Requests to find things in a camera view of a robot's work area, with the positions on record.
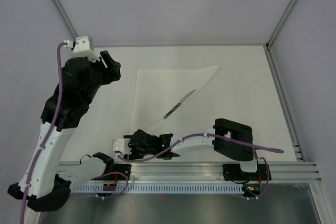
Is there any left aluminium frame post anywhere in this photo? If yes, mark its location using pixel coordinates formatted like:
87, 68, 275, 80
51, 0, 78, 39

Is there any white cloth napkin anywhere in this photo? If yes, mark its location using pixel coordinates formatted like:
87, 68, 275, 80
130, 65, 221, 134

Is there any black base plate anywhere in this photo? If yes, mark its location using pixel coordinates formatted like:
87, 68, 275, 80
222, 164, 272, 182
103, 164, 131, 181

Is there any right aluminium frame post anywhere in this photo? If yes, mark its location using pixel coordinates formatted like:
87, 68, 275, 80
265, 0, 298, 50

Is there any aluminium mounting rail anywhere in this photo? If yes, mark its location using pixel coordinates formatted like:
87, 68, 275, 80
56, 161, 323, 183

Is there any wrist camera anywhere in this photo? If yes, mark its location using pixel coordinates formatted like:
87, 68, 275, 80
64, 35, 96, 58
112, 138, 131, 157

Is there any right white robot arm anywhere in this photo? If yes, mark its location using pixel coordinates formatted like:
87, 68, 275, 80
114, 119, 259, 179

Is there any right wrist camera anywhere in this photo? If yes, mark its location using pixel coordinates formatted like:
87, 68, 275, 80
112, 138, 131, 157

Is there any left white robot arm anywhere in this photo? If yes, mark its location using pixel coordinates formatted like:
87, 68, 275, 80
7, 50, 121, 212

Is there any aluminium frame post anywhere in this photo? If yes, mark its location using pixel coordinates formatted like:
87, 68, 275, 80
265, 0, 298, 50
51, 0, 78, 39

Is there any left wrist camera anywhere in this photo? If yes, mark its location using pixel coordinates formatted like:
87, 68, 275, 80
64, 35, 96, 58

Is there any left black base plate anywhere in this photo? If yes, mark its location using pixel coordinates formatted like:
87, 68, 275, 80
103, 164, 131, 181

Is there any white slotted cable duct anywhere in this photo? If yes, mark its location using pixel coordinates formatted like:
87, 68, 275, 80
75, 183, 243, 195

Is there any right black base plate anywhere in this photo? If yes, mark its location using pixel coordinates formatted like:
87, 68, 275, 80
222, 164, 272, 182

